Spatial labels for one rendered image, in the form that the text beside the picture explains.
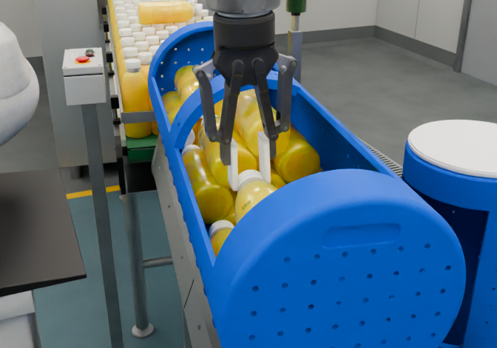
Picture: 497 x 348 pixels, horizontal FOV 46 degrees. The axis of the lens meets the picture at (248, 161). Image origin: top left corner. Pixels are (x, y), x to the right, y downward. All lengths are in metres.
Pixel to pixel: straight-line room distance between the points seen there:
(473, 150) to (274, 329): 0.72
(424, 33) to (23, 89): 5.25
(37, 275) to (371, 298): 0.47
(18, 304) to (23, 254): 0.08
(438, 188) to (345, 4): 5.38
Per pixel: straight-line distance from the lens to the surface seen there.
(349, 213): 0.59
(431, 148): 1.23
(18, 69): 1.06
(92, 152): 1.72
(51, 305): 2.54
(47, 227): 1.01
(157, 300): 2.47
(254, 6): 0.69
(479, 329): 1.36
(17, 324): 0.94
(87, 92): 1.58
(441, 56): 5.87
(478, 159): 1.21
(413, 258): 0.66
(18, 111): 1.06
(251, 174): 0.79
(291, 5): 1.88
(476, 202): 1.18
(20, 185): 1.15
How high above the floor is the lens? 1.51
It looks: 25 degrees down
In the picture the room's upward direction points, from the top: straight up
